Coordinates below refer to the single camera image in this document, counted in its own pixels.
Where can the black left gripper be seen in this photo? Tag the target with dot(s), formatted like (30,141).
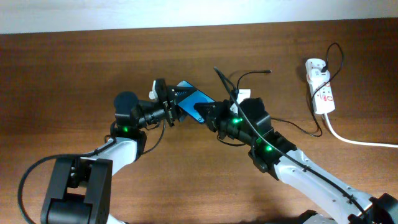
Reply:
(172,108)

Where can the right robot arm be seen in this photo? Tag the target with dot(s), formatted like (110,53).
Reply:
(273,154)

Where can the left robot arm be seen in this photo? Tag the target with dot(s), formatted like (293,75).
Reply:
(80,186)

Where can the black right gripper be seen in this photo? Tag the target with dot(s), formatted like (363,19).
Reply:
(214,119)

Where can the white power strip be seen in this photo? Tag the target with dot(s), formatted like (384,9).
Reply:
(323,101)

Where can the white USB charger adapter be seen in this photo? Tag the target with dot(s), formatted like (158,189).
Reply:
(316,76)

